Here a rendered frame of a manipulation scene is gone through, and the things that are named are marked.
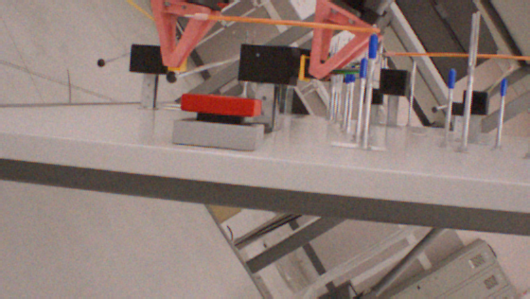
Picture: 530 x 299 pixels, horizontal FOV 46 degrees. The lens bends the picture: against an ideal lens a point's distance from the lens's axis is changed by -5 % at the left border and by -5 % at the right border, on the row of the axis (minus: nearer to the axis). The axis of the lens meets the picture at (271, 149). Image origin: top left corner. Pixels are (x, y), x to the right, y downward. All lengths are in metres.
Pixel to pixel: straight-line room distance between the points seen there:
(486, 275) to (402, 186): 7.43
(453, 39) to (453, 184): 1.36
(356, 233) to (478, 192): 7.79
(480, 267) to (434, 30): 6.21
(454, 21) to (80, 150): 1.42
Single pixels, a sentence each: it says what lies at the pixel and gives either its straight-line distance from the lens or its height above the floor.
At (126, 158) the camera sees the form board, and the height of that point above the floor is 1.05.
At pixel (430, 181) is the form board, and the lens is 0.40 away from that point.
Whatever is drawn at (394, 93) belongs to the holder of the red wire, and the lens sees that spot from 1.19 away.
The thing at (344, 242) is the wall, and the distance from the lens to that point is 8.20.
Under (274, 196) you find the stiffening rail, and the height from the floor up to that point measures 1.10.
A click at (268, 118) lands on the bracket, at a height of 1.11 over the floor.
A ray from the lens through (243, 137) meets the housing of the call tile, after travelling 0.43.
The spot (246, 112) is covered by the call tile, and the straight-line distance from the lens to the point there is 0.43.
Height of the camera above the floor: 1.17
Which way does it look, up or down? 6 degrees down
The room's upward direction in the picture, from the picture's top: 58 degrees clockwise
